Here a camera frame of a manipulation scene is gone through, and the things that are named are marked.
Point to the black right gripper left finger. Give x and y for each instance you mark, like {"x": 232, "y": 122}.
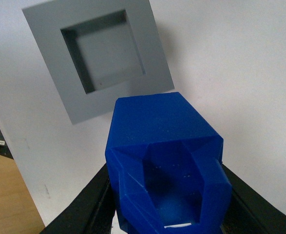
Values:
{"x": 91, "y": 212}

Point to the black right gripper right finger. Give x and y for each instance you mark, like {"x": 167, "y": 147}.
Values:
{"x": 249, "y": 212}

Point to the blue block with handle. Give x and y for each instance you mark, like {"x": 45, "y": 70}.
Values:
{"x": 165, "y": 167}

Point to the gray square base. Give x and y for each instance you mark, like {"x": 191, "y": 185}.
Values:
{"x": 98, "y": 51}

